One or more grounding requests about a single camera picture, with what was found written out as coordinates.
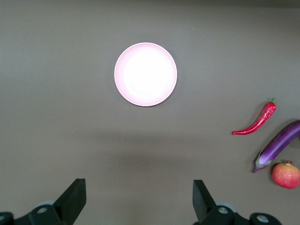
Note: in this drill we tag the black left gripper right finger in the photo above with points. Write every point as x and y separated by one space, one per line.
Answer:
206 206

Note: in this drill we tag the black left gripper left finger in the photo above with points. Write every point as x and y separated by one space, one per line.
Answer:
68 206

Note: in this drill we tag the red apple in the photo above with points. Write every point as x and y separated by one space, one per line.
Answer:
287 175

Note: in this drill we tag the purple eggplant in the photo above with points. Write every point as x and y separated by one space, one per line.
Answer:
279 143

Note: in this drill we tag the red chili pepper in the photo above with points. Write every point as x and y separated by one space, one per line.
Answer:
263 118

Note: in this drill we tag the pink plate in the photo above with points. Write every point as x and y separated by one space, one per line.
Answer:
145 75

